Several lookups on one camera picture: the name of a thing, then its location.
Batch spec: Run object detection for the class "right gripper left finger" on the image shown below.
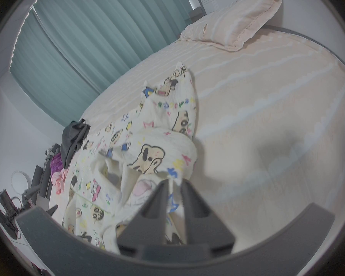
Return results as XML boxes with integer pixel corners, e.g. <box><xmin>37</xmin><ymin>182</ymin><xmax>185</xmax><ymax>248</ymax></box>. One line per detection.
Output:
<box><xmin>116</xmin><ymin>180</ymin><xmax>169</xmax><ymax>254</ymax></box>

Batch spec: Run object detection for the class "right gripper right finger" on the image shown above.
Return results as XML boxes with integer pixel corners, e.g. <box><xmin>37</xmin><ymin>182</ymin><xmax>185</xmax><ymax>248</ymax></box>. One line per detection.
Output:
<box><xmin>181</xmin><ymin>180</ymin><xmax>236</xmax><ymax>252</ymax></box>

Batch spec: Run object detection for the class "white printed pyjama top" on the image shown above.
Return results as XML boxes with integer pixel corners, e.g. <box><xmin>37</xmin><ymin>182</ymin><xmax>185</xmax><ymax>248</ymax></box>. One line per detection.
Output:
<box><xmin>49</xmin><ymin>63</ymin><xmax>199</xmax><ymax>254</ymax></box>

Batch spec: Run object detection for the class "bed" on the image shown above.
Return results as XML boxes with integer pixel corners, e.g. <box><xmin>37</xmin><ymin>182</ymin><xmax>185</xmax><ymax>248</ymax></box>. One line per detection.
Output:
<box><xmin>80</xmin><ymin>0</ymin><xmax>345</xmax><ymax>259</ymax></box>

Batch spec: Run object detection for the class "pink garment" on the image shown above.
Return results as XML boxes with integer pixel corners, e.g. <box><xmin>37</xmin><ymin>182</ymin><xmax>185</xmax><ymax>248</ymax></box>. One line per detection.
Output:
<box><xmin>51</xmin><ymin>170</ymin><xmax>70</xmax><ymax>195</ymax></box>

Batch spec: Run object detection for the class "dark grey chest of drawers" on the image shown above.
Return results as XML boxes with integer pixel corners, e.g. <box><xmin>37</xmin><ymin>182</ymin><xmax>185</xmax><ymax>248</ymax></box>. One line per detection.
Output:
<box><xmin>32</xmin><ymin>144</ymin><xmax>61</xmax><ymax>198</ymax></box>

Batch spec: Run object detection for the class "round framed mirror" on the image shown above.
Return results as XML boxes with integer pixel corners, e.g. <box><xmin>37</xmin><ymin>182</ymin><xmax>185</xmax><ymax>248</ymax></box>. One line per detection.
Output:
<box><xmin>11</xmin><ymin>170</ymin><xmax>29</xmax><ymax>194</ymax></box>

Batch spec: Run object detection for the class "black garment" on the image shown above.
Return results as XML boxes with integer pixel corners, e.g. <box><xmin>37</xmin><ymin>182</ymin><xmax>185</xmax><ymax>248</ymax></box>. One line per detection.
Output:
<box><xmin>60</xmin><ymin>119</ymin><xmax>91</xmax><ymax>169</ymax></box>

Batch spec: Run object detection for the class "blue-green curtain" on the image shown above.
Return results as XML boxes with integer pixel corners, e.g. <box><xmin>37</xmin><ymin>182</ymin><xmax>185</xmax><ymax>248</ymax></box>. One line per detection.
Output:
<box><xmin>10</xmin><ymin>9</ymin><xmax>103</xmax><ymax>129</ymax></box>
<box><xmin>32</xmin><ymin>0</ymin><xmax>195</xmax><ymax>96</ymax></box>

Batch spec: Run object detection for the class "pink striped pillow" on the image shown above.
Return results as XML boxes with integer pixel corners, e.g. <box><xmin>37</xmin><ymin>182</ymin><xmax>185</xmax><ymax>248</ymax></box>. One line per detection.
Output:
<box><xmin>179</xmin><ymin>0</ymin><xmax>283</xmax><ymax>52</ymax></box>

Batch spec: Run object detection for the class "grey bedside table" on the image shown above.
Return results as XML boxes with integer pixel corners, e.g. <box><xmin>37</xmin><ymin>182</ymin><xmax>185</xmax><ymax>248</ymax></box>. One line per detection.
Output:
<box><xmin>188</xmin><ymin>7</ymin><xmax>207</xmax><ymax>24</ymax></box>

